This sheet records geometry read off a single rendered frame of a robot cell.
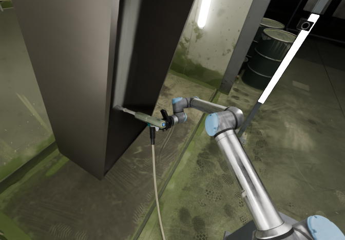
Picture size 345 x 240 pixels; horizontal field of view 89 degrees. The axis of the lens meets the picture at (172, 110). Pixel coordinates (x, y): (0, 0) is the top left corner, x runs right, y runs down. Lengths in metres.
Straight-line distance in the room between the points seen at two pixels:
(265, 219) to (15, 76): 1.98
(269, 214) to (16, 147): 1.82
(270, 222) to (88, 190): 1.39
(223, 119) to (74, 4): 0.76
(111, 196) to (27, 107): 1.05
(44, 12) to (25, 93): 1.38
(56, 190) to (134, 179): 0.64
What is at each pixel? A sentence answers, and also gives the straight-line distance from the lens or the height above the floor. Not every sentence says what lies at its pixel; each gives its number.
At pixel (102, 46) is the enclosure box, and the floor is 1.43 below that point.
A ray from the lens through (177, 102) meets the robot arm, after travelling 1.43.
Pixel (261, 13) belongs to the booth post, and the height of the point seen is 1.22.
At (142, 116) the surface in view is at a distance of 1.31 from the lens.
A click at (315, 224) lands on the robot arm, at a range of 1.02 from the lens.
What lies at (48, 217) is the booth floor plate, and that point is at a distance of 1.81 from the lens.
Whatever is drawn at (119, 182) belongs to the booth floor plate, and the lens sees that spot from 1.77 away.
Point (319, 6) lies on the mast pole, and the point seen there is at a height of 1.47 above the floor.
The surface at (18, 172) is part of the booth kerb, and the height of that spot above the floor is 0.13.
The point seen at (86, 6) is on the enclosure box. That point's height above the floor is 1.52.
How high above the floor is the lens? 1.64
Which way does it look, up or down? 43 degrees down
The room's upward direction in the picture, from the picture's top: 10 degrees clockwise
